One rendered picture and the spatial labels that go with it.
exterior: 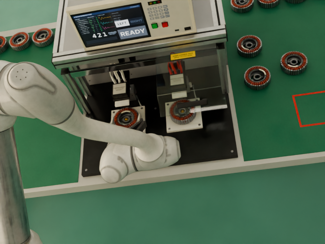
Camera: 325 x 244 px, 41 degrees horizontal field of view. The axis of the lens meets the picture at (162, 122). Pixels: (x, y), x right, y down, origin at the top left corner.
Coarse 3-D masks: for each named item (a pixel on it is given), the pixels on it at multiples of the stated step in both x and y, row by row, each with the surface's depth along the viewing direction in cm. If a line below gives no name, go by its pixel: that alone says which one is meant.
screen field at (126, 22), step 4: (120, 20) 156; (124, 20) 156; (128, 20) 156; (132, 20) 157; (136, 20) 157; (140, 20) 157; (116, 24) 158; (120, 24) 158; (124, 24) 158; (128, 24) 158; (132, 24) 158
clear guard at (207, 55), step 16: (192, 48) 165; (208, 48) 164; (160, 64) 164; (176, 64) 162; (192, 64) 161; (208, 64) 160; (160, 80) 160; (176, 80) 158; (192, 80) 157; (208, 80) 156; (160, 96) 156; (176, 96) 156; (192, 96) 155; (208, 96) 154; (224, 96) 154; (160, 112) 157; (176, 112) 157; (192, 112) 156
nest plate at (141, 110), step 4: (136, 108) 191; (140, 108) 190; (144, 108) 190; (112, 112) 192; (140, 112) 189; (144, 112) 189; (112, 116) 191; (144, 116) 187; (144, 120) 186; (144, 132) 183
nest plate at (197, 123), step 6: (198, 114) 183; (168, 120) 184; (198, 120) 181; (168, 126) 182; (174, 126) 182; (180, 126) 181; (186, 126) 181; (192, 126) 180; (198, 126) 179; (168, 132) 182
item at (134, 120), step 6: (126, 108) 187; (132, 108) 187; (120, 114) 186; (126, 114) 188; (132, 114) 185; (138, 114) 185; (114, 120) 185; (120, 120) 187; (132, 120) 184; (126, 126) 182
